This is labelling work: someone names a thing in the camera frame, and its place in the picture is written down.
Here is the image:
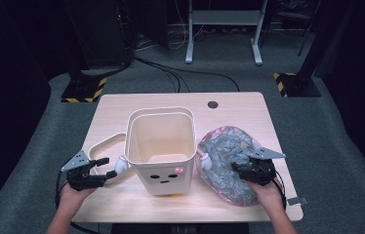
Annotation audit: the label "black floor cables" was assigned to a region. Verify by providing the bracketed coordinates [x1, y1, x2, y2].
[133, 55, 241, 94]

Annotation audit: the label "black stand with striped base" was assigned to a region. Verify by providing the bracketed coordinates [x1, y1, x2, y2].
[61, 0, 108, 103]
[272, 0, 355, 98]

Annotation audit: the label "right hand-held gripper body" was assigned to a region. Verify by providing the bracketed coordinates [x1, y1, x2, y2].
[240, 146, 286, 187]

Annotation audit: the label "black cabinet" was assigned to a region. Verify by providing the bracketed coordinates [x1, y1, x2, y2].
[82, 0, 136, 71]

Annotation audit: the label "white trash bin with face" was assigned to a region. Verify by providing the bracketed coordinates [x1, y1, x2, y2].
[114, 106, 213, 199]

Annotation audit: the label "person's left hand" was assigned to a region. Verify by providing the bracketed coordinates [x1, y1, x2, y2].
[58, 184, 98, 211]

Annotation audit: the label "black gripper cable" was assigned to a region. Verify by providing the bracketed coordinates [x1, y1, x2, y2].
[269, 169, 288, 210]
[55, 170, 103, 234]

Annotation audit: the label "grey plastic trash bag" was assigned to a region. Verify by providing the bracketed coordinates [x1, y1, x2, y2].
[194, 126, 263, 208]

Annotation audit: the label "grey flat bracket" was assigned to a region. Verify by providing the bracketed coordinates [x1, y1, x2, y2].
[287, 196, 309, 207]

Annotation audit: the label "white metal stand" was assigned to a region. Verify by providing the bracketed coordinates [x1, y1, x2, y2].
[184, 0, 267, 66]

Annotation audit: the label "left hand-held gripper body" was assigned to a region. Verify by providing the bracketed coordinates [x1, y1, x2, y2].
[61, 149, 106, 192]

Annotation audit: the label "person's right hand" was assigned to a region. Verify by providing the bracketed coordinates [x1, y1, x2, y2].
[247, 179, 284, 213]

